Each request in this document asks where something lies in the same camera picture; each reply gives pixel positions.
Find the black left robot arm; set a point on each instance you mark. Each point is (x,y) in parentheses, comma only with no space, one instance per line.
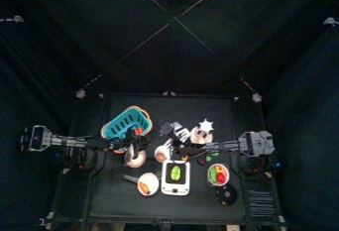
(65,140)

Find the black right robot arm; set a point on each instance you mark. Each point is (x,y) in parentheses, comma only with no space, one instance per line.
(255,142)

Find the orange toy fruit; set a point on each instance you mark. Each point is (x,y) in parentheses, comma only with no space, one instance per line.
(139,131)

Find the green toy vegetable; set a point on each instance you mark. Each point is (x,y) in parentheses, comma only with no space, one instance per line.
(211,155)

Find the purple toy eggplant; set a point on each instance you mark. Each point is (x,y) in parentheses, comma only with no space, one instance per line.
(201,161)

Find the small white toy pot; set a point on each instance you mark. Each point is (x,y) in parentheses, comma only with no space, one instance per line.
(161,149)

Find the brown toy egg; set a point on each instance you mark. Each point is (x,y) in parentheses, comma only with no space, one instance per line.
(161,156)

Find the teal basket orange rim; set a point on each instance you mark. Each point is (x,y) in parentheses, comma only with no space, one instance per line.
(123,122)

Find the green toy starfruit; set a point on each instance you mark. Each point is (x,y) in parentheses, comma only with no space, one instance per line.
(175,173)

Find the yellow toy pepper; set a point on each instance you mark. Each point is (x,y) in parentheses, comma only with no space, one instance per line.
(217,168)

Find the white spiky ball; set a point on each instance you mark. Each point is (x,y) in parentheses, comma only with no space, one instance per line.
(204,126)

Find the green toy pepper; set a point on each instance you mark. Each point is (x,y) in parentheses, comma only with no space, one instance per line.
(212,174)

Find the red toy tomato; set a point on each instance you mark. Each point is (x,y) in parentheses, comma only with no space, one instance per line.
(221,177)

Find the white toy frying pan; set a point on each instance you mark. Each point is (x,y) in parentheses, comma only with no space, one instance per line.
(152,180)

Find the orange toy food piece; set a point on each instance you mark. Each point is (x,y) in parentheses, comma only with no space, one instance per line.
(144,186)

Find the black round disc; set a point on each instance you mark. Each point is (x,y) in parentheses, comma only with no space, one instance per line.
(231,198)

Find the white text label sticker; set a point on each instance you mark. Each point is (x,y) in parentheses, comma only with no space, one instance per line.
(260,203)

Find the grey frame corner bracket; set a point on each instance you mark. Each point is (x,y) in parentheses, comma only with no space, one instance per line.
(329,21)
(80,93)
(167,93)
(256,97)
(16,19)

